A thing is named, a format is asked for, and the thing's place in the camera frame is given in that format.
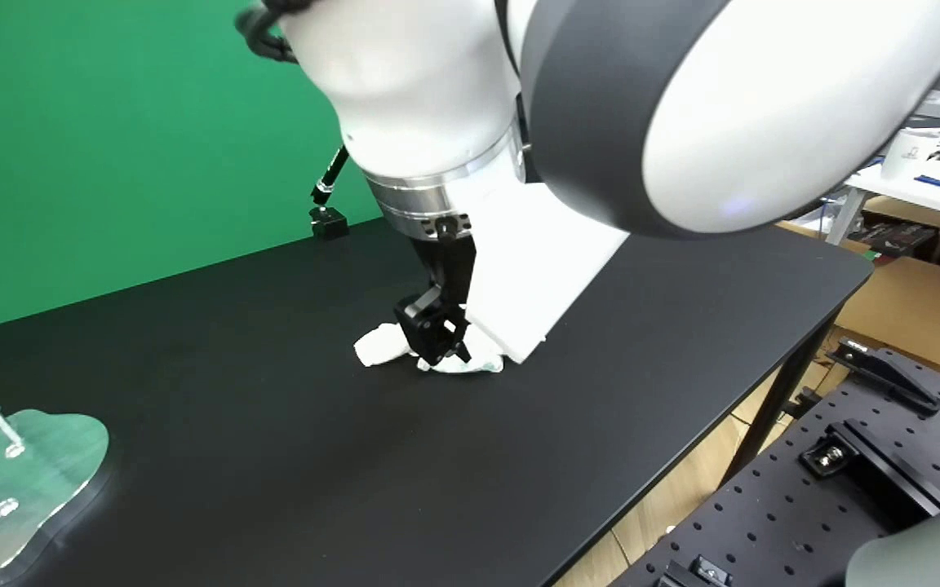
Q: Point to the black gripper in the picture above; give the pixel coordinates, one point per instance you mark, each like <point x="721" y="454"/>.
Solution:
<point x="444" y="265"/>

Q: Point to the white green-patterned cloth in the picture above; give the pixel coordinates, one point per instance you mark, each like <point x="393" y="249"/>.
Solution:
<point x="378" y="346"/>

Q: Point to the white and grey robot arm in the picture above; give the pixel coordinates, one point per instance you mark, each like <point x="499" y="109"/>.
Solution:
<point x="708" y="100"/>

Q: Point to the green backdrop screen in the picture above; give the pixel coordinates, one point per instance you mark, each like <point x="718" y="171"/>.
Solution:
<point x="113" y="141"/>

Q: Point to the black perforated breadboard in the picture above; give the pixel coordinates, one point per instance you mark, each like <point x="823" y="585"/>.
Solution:
<point x="774" y="523"/>

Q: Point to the clear green plastic object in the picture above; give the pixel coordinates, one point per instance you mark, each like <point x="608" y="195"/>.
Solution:
<point x="47" y="457"/>

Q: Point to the long silver bolt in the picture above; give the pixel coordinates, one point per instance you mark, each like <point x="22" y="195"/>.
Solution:
<point x="5" y="429"/>

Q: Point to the small silver nut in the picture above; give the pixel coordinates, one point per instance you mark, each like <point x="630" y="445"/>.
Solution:
<point x="7" y="505"/>

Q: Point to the large closed cardboard box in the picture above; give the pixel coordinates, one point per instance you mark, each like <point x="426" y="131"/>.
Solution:
<point x="915" y="312"/>

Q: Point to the white desk with papers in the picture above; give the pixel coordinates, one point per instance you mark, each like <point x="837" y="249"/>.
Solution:
<point x="939" y="175"/>

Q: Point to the grey chair backrest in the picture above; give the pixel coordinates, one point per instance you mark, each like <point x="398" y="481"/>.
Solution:
<point x="928" y="554"/>

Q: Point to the black angled bracket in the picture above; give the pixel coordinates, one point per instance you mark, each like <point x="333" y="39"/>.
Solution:
<point x="882" y="377"/>

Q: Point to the black rail clamp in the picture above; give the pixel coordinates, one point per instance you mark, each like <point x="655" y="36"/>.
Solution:
<point x="872" y="466"/>

